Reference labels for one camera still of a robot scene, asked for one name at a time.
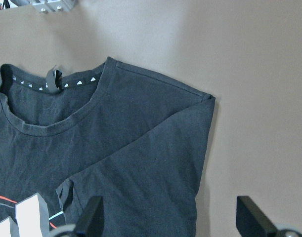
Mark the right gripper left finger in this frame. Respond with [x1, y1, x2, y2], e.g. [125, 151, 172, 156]
[74, 196, 104, 237]

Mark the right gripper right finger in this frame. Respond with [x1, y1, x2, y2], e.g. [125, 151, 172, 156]
[236, 196, 278, 237]

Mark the black graphic t-shirt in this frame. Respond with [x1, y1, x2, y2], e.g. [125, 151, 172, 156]
[0, 58, 215, 237]

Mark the aluminium frame post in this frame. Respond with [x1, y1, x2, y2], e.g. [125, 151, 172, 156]
[30, 0, 77, 14]

